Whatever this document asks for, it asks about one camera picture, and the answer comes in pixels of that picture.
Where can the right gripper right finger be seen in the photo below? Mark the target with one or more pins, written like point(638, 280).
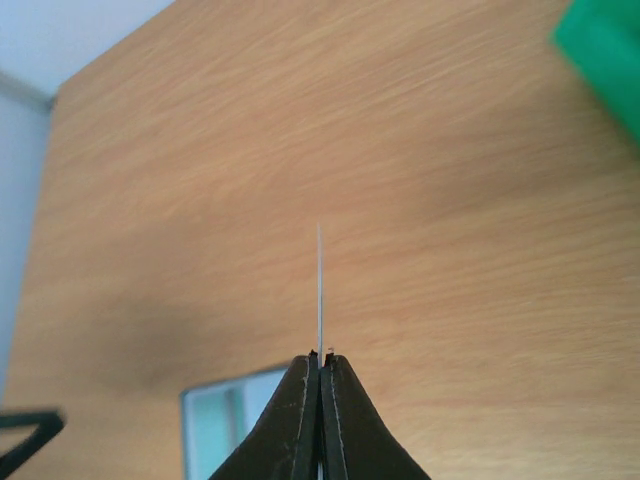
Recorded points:
point(356, 444)

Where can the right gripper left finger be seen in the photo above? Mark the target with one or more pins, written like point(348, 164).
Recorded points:
point(284, 442)

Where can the blue card holder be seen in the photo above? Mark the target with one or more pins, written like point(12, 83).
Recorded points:
point(217, 416)

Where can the white striped card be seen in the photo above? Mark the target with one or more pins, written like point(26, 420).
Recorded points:
point(320, 298)

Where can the green bin far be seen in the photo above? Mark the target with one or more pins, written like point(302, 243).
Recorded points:
point(601, 39)

